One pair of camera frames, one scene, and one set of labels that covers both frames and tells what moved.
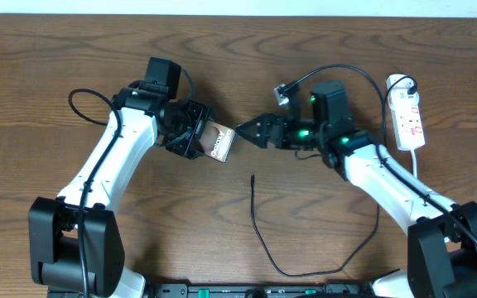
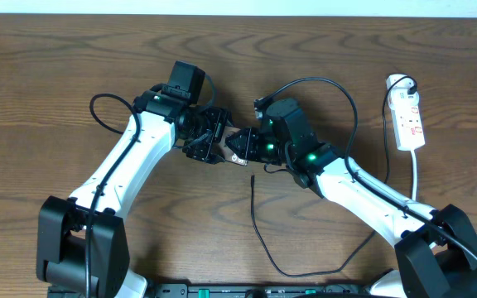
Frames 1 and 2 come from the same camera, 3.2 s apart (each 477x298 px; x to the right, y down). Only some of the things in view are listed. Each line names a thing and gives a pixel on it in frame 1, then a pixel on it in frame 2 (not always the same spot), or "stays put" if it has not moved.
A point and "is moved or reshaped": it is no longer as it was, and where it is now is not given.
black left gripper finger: [184, 146] to [204, 151]
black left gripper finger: [204, 117] to [228, 117]
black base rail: [330, 290] stays put
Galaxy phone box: [216, 141] is moved or reshaped
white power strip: [406, 113] stays put
